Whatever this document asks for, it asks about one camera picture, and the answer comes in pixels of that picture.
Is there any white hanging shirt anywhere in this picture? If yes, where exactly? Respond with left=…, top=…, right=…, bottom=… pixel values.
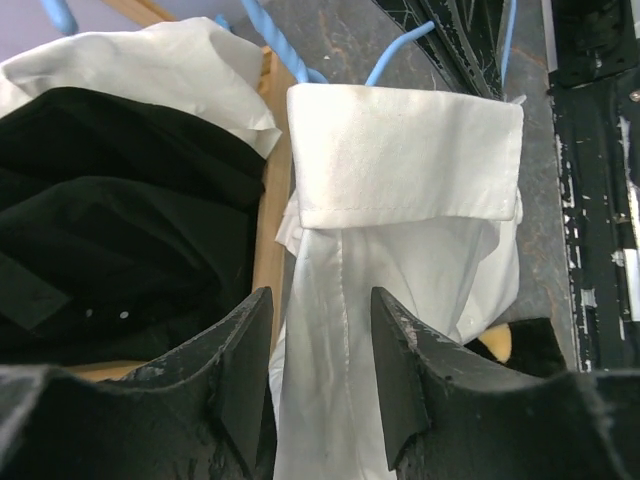
left=1, top=17, right=281, bottom=157

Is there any black floral plush blanket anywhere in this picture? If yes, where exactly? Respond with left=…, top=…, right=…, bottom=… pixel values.
left=465, top=318, right=567, bottom=378

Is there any white shirt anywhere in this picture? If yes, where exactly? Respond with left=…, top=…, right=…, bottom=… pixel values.
left=270, top=83, right=524, bottom=479
left=1, top=17, right=281, bottom=157

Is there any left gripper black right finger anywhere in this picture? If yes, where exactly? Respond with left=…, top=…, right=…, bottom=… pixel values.
left=371, top=287, right=639, bottom=479

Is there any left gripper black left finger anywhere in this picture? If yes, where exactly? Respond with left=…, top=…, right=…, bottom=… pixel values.
left=1, top=288, right=276, bottom=479

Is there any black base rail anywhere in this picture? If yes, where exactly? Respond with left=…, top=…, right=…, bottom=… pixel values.
left=380, top=1, right=639, bottom=371

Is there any wooden clothes rack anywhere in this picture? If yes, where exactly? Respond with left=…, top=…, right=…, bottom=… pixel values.
left=65, top=1, right=295, bottom=381

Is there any blue wire hanger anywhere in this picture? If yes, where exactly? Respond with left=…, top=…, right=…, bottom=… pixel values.
left=39, top=0, right=519, bottom=89

